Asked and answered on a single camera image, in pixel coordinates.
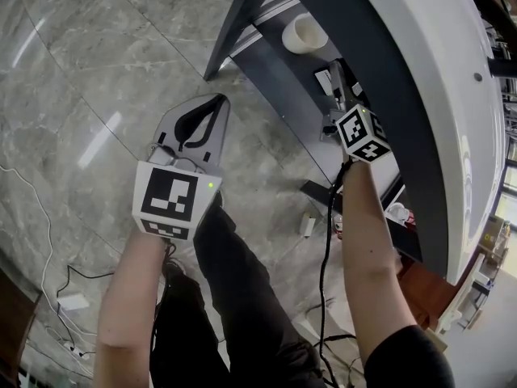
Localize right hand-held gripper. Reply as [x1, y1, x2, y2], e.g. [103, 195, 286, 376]
[321, 59, 393, 165]

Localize person's right forearm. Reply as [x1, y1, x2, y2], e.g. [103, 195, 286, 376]
[340, 160, 418, 365]

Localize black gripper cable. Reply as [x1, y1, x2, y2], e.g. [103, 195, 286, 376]
[317, 163, 348, 383]

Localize person's black star t-shirt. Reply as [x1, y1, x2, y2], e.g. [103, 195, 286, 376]
[362, 323, 454, 388]

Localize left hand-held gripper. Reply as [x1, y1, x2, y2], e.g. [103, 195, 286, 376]
[131, 93, 233, 243]

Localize white washbasin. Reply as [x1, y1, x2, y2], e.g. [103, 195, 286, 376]
[346, 0, 506, 287]

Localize cardboard box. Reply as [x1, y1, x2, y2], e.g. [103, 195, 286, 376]
[481, 215, 511, 267]

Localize red-brown wooden vanity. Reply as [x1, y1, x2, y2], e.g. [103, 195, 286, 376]
[397, 255, 462, 333]

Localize person's black trousers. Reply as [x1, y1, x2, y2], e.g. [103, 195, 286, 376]
[148, 202, 325, 388]

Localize white sink table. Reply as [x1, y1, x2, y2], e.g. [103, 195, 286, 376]
[203, 0, 450, 287]

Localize small white box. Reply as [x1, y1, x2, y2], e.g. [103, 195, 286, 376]
[300, 211, 317, 239]

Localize white power strip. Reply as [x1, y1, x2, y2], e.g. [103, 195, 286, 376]
[55, 292, 90, 312]

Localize white cup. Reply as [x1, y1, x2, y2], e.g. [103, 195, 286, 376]
[280, 11, 331, 55]

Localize person's left forearm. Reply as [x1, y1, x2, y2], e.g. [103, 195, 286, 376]
[92, 227, 170, 388]

